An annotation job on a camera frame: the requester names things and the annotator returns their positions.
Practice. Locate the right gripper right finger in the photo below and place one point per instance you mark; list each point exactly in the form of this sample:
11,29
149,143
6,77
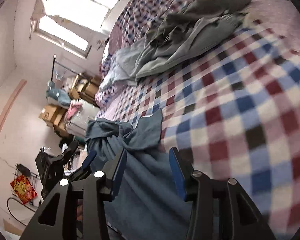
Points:
221,209

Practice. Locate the cardboard boxes stack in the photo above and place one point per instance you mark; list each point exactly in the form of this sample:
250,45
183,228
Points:
79,87

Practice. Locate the olive green garment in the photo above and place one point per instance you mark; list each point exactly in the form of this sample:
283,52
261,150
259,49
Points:
176,26

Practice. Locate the plaid folded quilt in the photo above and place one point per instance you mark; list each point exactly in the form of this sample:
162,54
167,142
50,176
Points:
134,21

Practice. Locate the grey trousers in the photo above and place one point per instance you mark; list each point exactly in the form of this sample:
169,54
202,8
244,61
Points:
205,35

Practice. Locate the clear plastic storage bag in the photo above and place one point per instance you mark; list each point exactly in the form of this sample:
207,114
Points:
78,116

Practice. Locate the light blue garment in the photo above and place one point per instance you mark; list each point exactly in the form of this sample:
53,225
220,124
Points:
122,65

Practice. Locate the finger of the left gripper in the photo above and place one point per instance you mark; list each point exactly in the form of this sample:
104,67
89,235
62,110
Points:
84,169

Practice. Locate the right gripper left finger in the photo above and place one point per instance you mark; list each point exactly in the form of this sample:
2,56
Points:
56,218

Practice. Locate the red paper decoration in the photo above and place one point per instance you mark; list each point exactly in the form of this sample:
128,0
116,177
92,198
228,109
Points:
23,189

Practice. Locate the dark teal sweater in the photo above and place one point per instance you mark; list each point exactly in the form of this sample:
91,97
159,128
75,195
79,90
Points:
147,206

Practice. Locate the window with curtain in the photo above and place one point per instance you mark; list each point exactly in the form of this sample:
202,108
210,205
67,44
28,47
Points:
74,25

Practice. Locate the plaid bed sheet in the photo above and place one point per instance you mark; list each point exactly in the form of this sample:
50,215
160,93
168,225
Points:
233,112

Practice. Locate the black clothes rack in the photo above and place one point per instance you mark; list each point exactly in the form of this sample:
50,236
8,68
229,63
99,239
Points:
60,72

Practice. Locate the blue plush shark toy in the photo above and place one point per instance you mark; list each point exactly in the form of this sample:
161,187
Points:
57,96

